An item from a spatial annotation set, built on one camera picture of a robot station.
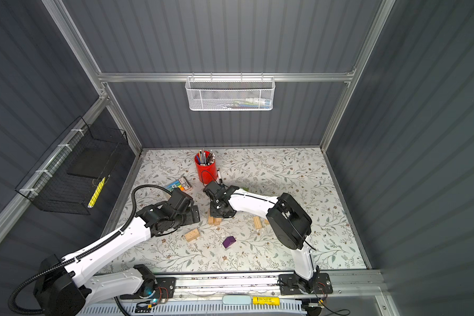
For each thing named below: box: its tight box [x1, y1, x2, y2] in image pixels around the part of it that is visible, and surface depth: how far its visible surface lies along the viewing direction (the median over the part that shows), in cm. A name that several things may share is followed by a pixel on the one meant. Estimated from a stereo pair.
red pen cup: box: [194, 150, 218, 185], surface depth 101 cm
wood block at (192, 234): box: [184, 228, 201, 242], surface depth 86 cm
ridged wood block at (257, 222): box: [252, 215, 263, 230], surface depth 91 cm
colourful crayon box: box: [165, 176, 192, 192], surface depth 104 cm
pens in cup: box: [194, 148, 216, 166], surface depth 101 cm
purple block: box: [222, 235, 237, 249], surface depth 86 cm
